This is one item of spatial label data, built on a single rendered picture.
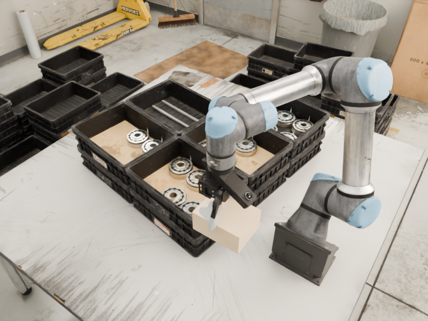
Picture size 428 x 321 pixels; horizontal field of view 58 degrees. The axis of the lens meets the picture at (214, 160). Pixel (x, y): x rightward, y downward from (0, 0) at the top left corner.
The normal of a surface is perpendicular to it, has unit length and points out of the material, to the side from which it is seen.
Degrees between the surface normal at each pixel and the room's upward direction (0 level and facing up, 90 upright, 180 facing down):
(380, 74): 63
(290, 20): 90
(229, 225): 0
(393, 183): 0
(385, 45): 90
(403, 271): 0
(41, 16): 90
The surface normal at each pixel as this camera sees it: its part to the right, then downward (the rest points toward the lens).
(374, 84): 0.49, 0.15
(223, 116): 0.00, -0.75
